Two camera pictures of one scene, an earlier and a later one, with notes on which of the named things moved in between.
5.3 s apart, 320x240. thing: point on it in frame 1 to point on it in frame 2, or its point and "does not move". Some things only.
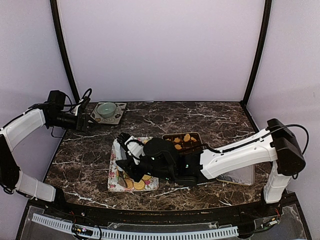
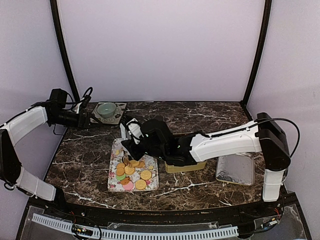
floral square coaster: [115, 119] does not move
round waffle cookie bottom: [139, 185] does not move
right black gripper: [127, 165] to [130, 145]
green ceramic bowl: [107, 109] does not move
